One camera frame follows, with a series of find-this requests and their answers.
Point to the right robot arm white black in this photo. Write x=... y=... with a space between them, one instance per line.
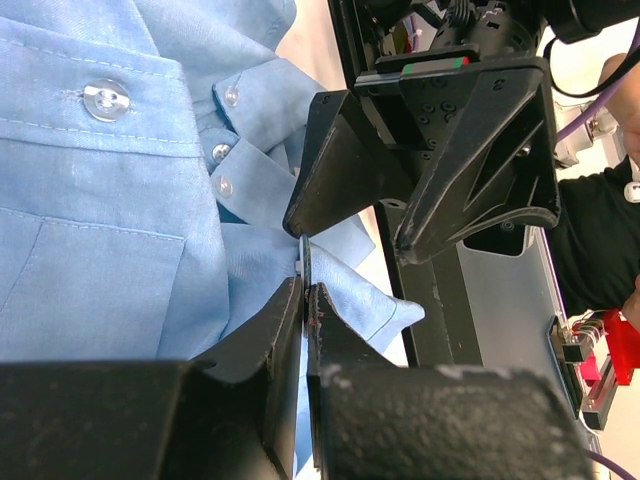
x=514 y=29

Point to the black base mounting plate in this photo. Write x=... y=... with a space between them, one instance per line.
x=447 y=334

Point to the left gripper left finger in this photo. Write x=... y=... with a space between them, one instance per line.
x=230 y=413

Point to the blue button-up shirt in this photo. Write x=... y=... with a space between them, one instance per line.
x=147 y=158

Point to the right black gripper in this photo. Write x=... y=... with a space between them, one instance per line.
x=486 y=129

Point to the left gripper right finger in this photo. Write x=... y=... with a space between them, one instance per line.
x=372 y=419

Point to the red plastic fixture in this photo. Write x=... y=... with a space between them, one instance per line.
x=621 y=337

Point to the person in black shirt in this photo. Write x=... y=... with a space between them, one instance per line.
x=595 y=246

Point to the round blue badge pin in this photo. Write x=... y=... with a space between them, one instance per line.
x=304 y=263

